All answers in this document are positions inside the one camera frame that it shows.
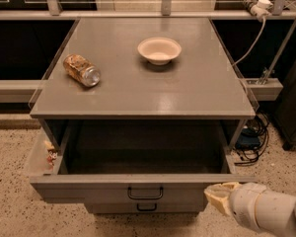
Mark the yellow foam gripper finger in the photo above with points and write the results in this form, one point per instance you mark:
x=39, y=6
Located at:
x=218, y=196
x=231, y=185

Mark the grey top drawer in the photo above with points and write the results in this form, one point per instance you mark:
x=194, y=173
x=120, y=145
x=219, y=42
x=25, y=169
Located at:
x=138, y=161

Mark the grey drawer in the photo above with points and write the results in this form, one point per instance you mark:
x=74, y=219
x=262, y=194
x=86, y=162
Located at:
x=144, y=207
x=138, y=161

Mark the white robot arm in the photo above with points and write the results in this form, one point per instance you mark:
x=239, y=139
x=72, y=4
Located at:
x=256, y=207

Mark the grey bottom drawer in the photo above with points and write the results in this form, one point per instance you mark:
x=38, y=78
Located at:
x=144, y=207

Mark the grey drawer cabinet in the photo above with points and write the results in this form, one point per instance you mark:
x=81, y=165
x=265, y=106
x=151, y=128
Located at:
x=199, y=84

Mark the blue box on floor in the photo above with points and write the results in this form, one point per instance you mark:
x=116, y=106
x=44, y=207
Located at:
x=248, y=139

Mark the dark cabinet at right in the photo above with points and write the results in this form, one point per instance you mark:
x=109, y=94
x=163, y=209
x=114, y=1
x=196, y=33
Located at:
x=285, y=113

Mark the white paper bowl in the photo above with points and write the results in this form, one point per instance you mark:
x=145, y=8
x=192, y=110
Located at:
x=159, y=51

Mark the clear plastic side bin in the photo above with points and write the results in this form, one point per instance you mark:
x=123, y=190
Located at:
x=43, y=158

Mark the white power strip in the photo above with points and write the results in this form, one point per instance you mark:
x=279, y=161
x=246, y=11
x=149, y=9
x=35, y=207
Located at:
x=255, y=4

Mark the orange soda can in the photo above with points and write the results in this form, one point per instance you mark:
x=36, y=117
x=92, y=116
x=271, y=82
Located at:
x=82, y=70

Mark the grey metal frame rail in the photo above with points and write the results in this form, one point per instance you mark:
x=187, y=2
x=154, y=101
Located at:
x=12, y=9

